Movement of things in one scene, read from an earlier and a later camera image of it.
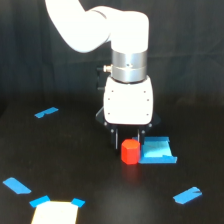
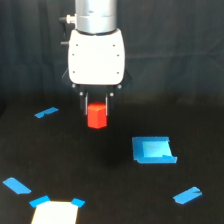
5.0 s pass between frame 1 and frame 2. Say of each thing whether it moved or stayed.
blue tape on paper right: stayed
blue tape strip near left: stayed
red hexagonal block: moved
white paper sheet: stayed
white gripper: moved
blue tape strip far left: stayed
